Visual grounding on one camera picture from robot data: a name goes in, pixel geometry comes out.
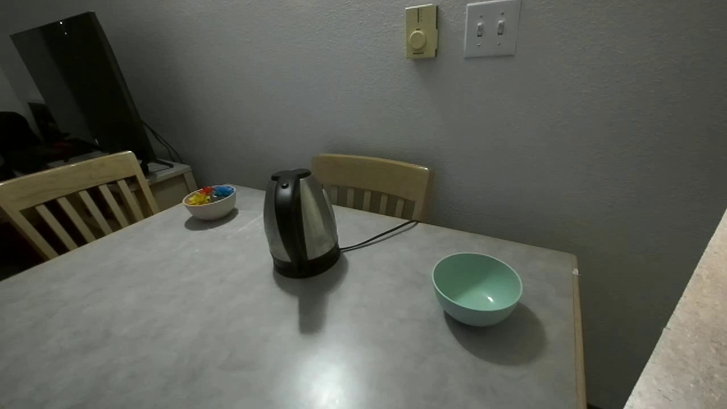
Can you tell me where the stainless steel electric kettle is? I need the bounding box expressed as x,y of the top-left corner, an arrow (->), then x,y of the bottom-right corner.
260,166 -> 343,279

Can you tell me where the light wooden slat chair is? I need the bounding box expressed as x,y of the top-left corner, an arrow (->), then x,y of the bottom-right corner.
0,149 -> 158,264
308,152 -> 434,224

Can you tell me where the teal bowl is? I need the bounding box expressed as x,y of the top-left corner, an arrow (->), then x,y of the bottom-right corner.
430,251 -> 525,330

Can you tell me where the white bowl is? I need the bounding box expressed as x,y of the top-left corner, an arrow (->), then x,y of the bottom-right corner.
182,182 -> 239,224

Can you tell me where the small light side table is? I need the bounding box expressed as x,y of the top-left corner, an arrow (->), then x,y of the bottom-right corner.
146,159 -> 200,214

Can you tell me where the black flat screen television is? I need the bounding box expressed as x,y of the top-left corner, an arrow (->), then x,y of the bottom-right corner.
8,9 -> 155,166

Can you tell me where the speckled beige countertop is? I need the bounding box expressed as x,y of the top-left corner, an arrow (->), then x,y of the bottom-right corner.
622,211 -> 727,409

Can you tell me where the black kettle power cord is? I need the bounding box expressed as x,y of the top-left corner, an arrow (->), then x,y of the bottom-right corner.
338,218 -> 421,253

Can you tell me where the beige wall thermostat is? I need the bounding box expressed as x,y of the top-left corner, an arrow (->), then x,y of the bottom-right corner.
401,3 -> 440,62

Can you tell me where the white double light switch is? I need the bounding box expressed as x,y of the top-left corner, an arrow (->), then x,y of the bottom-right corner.
462,0 -> 523,62

